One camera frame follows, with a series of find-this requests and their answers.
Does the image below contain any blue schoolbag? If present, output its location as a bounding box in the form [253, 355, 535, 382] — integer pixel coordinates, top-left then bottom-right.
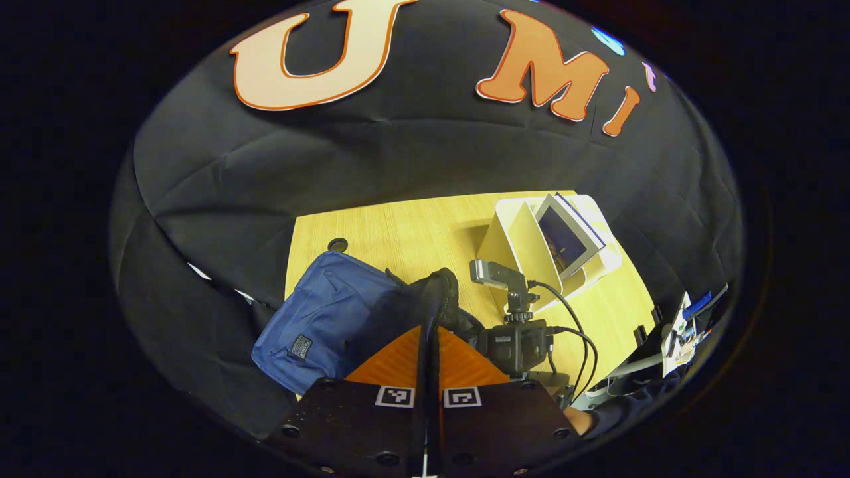
[251, 249, 485, 399]

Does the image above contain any white small parts board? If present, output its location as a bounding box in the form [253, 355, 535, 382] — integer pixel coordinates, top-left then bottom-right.
[663, 291, 699, 378]

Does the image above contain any white bookshelf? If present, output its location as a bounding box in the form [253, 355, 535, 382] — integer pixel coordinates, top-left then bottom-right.
[477, 193, 624, 313]

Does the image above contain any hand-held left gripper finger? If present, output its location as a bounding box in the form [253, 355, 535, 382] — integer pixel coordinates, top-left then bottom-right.
[430, 325, 586, 478]
[262, 324, 431, 478]

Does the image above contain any black backdrop cloth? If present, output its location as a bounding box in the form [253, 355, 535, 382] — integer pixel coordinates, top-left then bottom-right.
[110, 0, 744, 439]

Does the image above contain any blue plastic object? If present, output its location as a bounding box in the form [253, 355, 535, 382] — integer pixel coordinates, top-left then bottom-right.
[683, 290, 715, 319]

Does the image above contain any white book blue picture cover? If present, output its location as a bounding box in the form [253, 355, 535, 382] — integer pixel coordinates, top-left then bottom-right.
[535, 193, 606, 278]

